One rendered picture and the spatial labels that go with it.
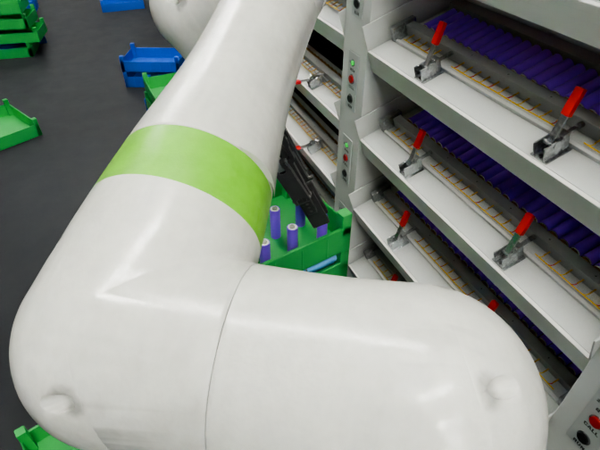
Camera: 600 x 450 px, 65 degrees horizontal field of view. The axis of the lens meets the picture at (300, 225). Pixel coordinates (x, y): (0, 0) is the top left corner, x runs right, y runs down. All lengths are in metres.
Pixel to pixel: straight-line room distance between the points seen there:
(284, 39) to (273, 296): 0.25
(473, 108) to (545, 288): 0.28
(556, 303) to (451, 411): 0.56
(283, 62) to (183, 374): 0.26
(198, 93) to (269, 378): 0.20
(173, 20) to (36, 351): 0.43
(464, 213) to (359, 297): 0.64
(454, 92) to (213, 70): 0.52
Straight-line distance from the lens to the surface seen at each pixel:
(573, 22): 0.64
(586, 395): 0.77
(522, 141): 0.71
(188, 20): 0.60
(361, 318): 0.23
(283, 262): 0.76
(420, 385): 0.22
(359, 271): 1.27
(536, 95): 0.75
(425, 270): 1.02
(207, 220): 0.27
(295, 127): 1.48
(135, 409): 0.25
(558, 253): 0.79
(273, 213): 0.81
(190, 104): 0.33
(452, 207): 0.87
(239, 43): 0.39
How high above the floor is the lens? 1.05
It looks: 40 degrees down
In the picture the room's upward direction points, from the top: straight up
